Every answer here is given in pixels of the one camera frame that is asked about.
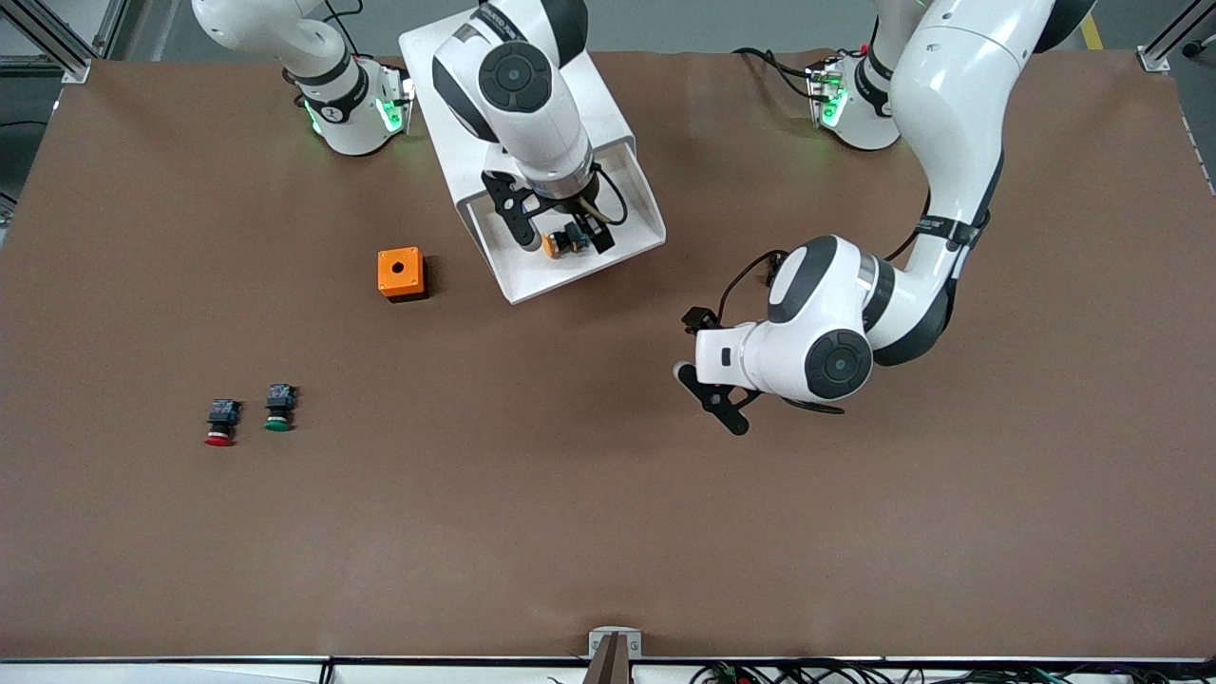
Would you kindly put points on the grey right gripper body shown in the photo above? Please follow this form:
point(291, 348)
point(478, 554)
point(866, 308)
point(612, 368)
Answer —
point(568, 215)

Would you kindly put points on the yellow push button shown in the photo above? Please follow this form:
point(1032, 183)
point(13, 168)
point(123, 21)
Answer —
point(556, 245)

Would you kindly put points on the white drawer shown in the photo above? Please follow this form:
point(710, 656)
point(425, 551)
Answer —
point(532, 280)

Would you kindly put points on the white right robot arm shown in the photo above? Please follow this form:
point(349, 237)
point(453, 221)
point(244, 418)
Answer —
point(546, 133)

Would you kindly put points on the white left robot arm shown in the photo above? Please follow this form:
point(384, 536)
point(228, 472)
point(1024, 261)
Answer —
point(950, 95)

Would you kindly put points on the white drawer cabinet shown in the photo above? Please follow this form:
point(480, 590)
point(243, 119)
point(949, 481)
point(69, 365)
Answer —
point(454, 166)

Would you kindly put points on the orange button box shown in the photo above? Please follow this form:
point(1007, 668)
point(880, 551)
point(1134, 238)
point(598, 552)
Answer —
point(388, 275)

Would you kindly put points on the green push button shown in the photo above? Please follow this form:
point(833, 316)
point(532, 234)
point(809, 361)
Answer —
point(280, 407)

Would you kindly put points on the red push button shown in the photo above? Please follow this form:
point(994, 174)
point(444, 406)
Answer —
point(222, 423)

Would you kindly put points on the grey metal bracket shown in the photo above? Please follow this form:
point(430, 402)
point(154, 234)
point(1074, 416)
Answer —
point(614, 646)

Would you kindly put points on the aluminium frame post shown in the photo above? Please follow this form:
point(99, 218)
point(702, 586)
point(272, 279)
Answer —
point(1154, 59)
point(74, 68)

